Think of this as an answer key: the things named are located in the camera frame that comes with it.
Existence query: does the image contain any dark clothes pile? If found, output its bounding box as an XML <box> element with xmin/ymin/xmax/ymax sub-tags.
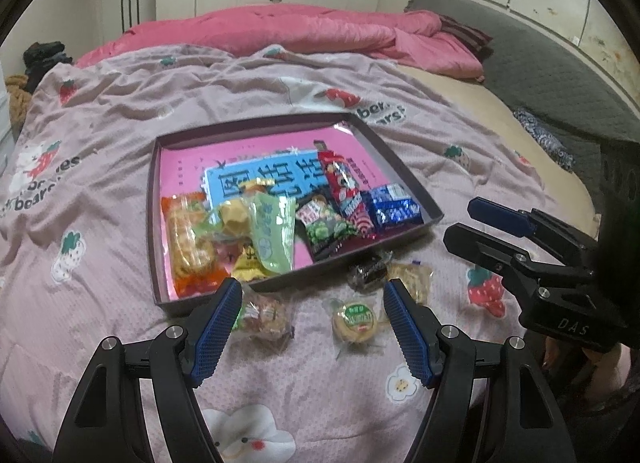
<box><xmin>22</xmin><ymin>42</ymin><xmax>74</xmax><ymax>82</ymax></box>

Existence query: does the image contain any printed pink blanket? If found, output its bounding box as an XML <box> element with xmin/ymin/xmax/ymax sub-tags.
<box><xmin>0</xmin><ymin>43</ymin><xmax>596</xmax><ymax>463</ymax></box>

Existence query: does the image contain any person's right hand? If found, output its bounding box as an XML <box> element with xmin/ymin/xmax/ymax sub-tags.
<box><xmin>542</xmin><ymin>335</ymin><xmax>632</xmax><ymax>406</ymax></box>

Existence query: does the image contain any clear yellow cake packet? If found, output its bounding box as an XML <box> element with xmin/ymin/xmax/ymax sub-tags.
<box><xmin>207</xmin><ymin>198</ymin><xmax>252</xmax><ymax>240</ymax></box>

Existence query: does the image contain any brown knitted rope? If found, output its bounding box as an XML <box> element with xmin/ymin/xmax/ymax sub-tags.
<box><xmin>5</xmin><ymin>74</ymin><xmax>35</xmax><ymax>130</ymax></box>

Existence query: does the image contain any orange cracker packet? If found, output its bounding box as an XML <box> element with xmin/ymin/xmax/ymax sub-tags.
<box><xmin>160</xmin><ymin>193</ymin><xmax>227</xmax><ymax>295</ymax></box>

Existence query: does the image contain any beige bed sheet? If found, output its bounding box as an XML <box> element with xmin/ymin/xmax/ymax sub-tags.
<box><xmin>397</xmin><ymin>66</ymin><xmax>601</xmax><ymax>226</ymax></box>

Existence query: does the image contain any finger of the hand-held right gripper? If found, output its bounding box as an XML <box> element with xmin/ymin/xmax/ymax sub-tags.
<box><xmin>467</xmin><ymin>196</ymin><xmax>596</xmax><ymax>269</ymax></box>
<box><xmin>442</xmin><ymin>223</ymin><xmax>593</xmax><ymax>311</ymax></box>

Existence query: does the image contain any small dark candy packet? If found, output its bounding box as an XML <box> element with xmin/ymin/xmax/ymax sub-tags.
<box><xmin>347</xmin><ymin>253</ymin><xmax>396</xmax><ymax>292</ymax></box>

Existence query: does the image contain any blue biscuit packet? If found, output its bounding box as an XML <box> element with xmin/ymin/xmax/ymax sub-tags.
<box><xmin>362</xmin><ymin>183</ymin><xmax>423</xmax><ymax>235</ymax></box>

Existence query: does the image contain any clear pale biscuit packet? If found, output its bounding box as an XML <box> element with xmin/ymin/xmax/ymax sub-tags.
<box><xmin>387</xmin><ymin>263</ymin><xmax>434</xmax><ymax>307</ymax></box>

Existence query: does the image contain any pink quilt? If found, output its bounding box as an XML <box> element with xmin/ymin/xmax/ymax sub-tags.
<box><xmin>75</xmin><ymin>6</ymin><xmax>493</xmax><ymax>83</ymax></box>

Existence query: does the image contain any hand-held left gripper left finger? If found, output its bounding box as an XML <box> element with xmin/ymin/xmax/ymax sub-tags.
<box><xmin>51</xmin><ymin>277</ymin><xmax>244</xmax><ymax>463</ymax></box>

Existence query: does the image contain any clear brown cake packet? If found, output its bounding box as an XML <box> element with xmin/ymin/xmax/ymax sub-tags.
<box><xmin>234</xmin><ymin>293</ymin><xmax>294</xmax><ymax>340</ymax></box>

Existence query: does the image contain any round cake packet green label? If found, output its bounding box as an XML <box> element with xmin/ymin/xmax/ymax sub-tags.
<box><xmin>322</xmin><ymin>297</ymin><xmax>387</xmax><ymax>350</ymax></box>

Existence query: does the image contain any small yellow snack packet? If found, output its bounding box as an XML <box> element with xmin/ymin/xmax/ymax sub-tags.
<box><xmin>231</xmin><ymin>243</ymin><xmax>271</xmax><ymax>284</ymax></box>

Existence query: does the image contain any dark striped cloth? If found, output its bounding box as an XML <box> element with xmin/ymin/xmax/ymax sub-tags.
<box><xmin>439</xmin><ymin>16</ymin><xmax>494</xmax><ymax>63</ymax></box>

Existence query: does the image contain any red snack packet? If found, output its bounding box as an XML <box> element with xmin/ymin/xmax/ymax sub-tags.
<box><xmin>314</xmin><ymin>139</ymin><xmax>377</xmax><ymax>240</ymax></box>

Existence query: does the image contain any green pea snack packet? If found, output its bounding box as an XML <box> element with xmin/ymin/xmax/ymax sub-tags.
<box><xmin>295</xmin><ymin>196</ymin><xmax>364</xmax><ymax>262</ymax></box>

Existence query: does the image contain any blue patterned cloth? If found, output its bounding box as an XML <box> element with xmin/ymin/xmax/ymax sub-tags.
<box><xmin>515</xmin><ymin>108</ymin><xmax>577</xmax><ymax>172</ymax></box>

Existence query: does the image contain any dark shallow cardboard box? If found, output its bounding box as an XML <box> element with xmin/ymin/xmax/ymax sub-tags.
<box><xmin>146</xmin><ymin>112</ymin><xmax>445</xmax><ymax>319</ymax></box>

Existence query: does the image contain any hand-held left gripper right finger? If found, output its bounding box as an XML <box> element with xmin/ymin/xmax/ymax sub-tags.
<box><xmin>382</xmin><ymin>277</ymin><xmax>576</xmax><ymax>463</ymax></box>

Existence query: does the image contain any light green snack packet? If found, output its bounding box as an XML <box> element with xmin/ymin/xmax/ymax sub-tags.
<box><xmin>237</xmin><ymin>178</ymin><xmax>297</xmax><ymax>277</ymax></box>

